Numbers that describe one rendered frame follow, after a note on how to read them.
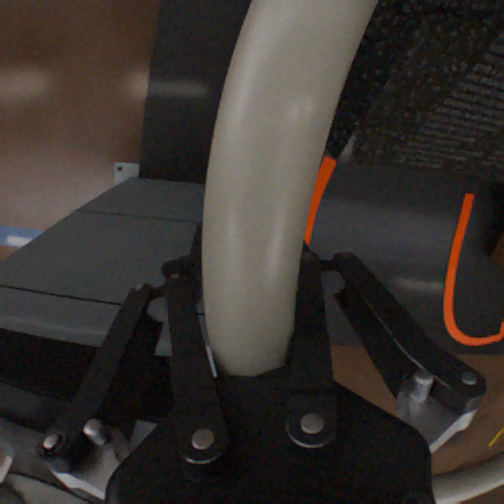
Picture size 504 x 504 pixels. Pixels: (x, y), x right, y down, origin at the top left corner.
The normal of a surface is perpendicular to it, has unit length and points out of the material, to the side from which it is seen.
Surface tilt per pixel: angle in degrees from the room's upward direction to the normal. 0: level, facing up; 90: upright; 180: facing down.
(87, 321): 90
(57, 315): 90
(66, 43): 0
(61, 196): 0
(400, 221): 0
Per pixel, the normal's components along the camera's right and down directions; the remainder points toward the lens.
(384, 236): 0.02, 0.43
